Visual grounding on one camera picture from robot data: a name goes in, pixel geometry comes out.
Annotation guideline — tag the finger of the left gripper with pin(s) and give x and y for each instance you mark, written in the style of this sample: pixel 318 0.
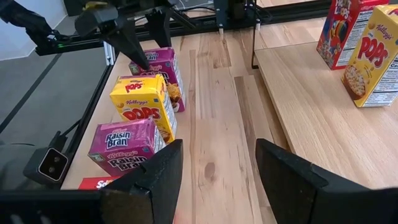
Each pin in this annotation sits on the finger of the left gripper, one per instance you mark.
pixel 127 43
pixel 160 28

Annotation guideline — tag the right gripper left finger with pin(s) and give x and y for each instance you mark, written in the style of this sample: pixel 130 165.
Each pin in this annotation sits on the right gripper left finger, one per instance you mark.
pixel 155 193

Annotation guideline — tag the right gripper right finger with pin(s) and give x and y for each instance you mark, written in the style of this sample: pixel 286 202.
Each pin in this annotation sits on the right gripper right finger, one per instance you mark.
pixel 295 193

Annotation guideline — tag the purple Raisin Bran cereal box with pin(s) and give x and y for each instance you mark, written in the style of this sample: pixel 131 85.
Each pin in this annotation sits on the purple Raisin Bran cereal box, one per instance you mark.
pixel 168 68
pixel 124 146

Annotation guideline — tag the yellow Corn Pops cereal box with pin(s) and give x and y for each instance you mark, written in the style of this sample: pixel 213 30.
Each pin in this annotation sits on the yellow Corn Pops cereal box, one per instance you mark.
pixel 140 102
pixel 370 62

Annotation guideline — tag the red Froot Loops cereal box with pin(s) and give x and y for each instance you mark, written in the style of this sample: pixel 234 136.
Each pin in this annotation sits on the red Froot Loops cereal box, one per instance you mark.
pixel 93 184
pixel 339 34

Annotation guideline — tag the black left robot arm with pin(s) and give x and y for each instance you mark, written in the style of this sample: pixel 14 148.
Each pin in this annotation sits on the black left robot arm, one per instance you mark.
pixel 28 21

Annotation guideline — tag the table-level camera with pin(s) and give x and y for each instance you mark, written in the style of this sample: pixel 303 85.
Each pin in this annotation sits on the table-level camera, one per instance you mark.
pixel 53 165

